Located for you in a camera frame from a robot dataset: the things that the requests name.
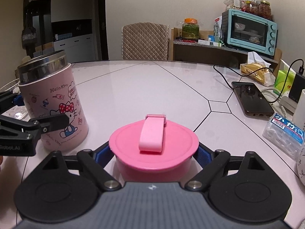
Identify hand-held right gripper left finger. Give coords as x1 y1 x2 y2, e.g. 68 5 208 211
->
44 143 121 192

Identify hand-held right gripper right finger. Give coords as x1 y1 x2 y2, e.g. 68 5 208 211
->
185 143 272 191

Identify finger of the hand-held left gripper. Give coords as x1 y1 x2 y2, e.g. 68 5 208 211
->
0 113 70 134
0 91 24 112

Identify pink cartoon print bottle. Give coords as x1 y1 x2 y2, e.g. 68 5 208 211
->
16 50 89 152

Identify pink bottle cap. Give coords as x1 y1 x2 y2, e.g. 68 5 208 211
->
109 114 199 182

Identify grey hanging bag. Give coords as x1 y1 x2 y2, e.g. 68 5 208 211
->
21 27 37 45

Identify black smartphone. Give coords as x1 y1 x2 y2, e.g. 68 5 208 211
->
232 81 275 117

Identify clear plastic floss box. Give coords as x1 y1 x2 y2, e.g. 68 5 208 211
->
262 113 305 159

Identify floral print mug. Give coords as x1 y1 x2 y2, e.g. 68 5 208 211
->
297 147 305 179

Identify yellow tissue pack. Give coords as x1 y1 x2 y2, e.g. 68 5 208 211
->
240 52 274 86

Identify white power strip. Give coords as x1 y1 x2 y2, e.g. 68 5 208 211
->
279 93 298 114

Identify wooden shelf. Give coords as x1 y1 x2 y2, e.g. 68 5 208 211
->
172 27 283 77

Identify white cabinet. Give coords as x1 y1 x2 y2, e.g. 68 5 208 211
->
22 0 99 61

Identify green tissue pack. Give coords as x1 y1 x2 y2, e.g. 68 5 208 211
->
274 70 296 94

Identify dark wooden door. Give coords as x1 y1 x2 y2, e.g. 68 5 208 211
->
96 0 110 60

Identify black charger adapter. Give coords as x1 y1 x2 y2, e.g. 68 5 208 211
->
288 73 305 103

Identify chair with quilted beige cover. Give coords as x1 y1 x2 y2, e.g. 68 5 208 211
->
121 22 170 61

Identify green jar with orange lid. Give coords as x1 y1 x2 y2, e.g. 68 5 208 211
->
182 18 199 39

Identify white packet with red label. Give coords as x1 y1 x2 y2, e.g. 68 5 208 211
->
213 17 224 44

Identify teal toaster oven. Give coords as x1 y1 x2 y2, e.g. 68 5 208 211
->
222 9 277 58

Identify small glass jar red contents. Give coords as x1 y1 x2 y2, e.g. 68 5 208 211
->
243 1 259 15

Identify glass jar with pale contents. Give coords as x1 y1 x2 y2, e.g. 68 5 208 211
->
225 0 242 11

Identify large glass jar red contents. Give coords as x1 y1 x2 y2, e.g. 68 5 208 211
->
258 0 272 21

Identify black charging cable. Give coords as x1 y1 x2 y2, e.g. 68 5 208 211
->
213 58 305 105

